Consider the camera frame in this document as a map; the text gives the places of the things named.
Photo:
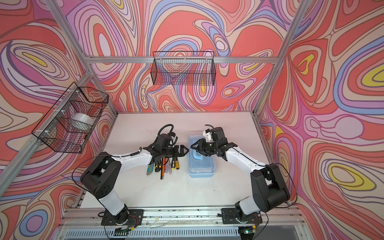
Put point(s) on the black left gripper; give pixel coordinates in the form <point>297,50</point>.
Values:
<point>182,151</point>

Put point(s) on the orange black screwdriver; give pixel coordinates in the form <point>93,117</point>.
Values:
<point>164,162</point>

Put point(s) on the blue plastic tool box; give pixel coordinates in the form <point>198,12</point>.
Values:
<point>199,166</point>

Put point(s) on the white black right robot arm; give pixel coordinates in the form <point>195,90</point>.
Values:
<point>269,189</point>

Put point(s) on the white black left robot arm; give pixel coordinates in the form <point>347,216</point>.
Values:
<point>100,177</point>

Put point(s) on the yellow black pliers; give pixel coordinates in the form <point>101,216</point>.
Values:
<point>158,167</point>

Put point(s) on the teal utility knife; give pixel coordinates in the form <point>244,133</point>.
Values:
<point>150,169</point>

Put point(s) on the grey tape roll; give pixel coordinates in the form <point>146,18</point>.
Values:
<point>82,122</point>

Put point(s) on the clear handle screwdriver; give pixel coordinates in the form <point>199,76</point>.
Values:
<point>168,169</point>

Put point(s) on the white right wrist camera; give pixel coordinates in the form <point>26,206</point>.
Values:
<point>208,136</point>

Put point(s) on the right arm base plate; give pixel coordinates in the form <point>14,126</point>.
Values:
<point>235,216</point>

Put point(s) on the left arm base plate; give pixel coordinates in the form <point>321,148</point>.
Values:
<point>131,217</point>

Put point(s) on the black wire basket back wall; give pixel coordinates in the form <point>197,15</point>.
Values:
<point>183,68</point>

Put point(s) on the black wire basket wall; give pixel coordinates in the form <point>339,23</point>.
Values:
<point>58,134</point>
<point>183,68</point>

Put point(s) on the black wire basket left wall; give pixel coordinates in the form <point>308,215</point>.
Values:
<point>58,134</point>

